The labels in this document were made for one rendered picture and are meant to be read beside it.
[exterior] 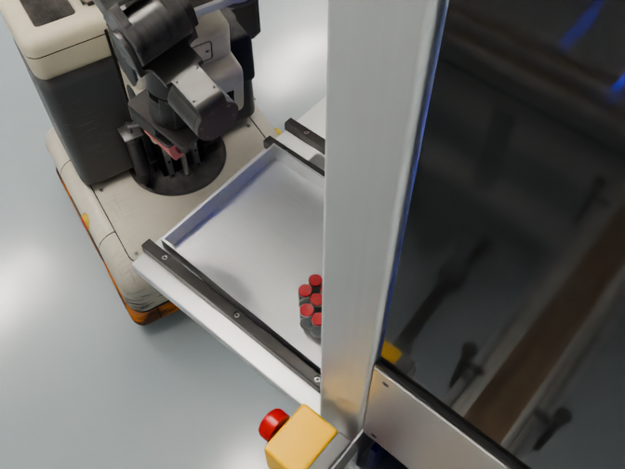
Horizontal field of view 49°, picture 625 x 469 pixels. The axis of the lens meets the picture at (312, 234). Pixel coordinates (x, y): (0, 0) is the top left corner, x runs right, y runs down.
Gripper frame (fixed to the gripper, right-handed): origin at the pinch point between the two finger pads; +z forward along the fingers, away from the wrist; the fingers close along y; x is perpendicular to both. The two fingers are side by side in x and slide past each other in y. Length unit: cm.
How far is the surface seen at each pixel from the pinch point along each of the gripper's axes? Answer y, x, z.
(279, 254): 15.4, 5.6, 17.9
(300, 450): 39.0, -19.0, -0.3
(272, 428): 34.7, -18.8, 2.1
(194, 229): 1.8, 0.3, 19.8
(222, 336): 18.4, -10.4, 17.8
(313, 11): -77, 140, 119
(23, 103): -124, 33, 126
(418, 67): 35, -13, -54
